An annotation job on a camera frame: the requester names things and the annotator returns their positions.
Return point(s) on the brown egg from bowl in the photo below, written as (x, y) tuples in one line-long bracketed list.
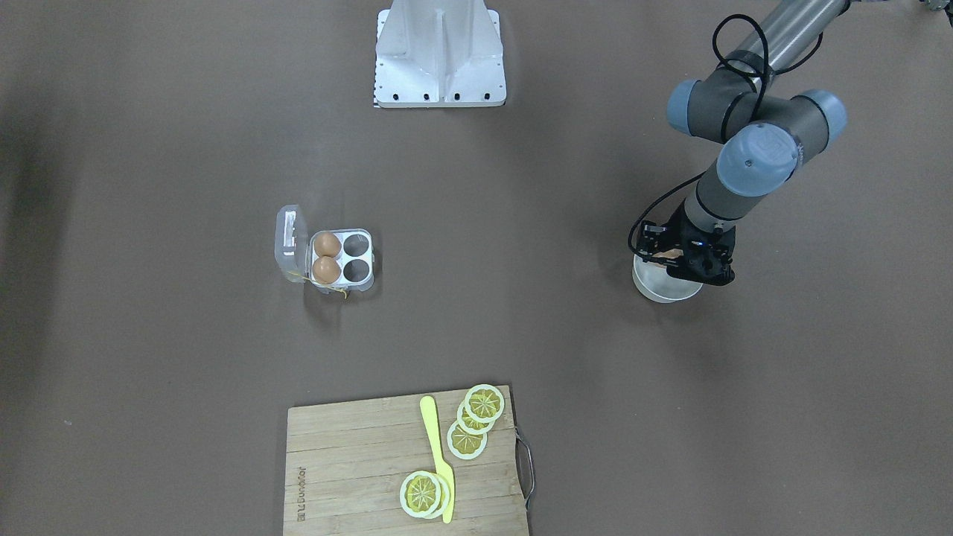
[(671, 254)]

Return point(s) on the clear plastic egg box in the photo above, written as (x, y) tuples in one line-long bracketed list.
[(292, 250)]

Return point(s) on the wooden cutting board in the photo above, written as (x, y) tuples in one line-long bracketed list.
[(345, 463)]

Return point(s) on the brown egg in box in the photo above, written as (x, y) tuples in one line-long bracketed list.
[(325, 271), (326, 244)]

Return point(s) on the lemon slice middle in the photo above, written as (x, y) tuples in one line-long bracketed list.
[(470, 425)]

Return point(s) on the white ceramic bowl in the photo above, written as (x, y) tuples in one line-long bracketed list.
[(655, 284)]

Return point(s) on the lemon slice near knife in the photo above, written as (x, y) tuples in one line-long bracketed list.
[(424, 495)]

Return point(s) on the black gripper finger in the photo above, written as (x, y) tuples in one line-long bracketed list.
[(651, 240)]

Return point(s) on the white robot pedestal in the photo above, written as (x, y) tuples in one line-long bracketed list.
[(438, 54)]

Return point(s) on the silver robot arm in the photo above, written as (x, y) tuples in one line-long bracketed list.
[(763, 141)]

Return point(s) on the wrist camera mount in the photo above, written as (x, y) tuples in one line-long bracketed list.
[(712, 265)]

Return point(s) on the yellow plastic knife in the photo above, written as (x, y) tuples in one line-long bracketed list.
[(430, 416)]

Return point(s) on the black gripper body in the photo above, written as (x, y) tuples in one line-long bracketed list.
[(679, 233)]

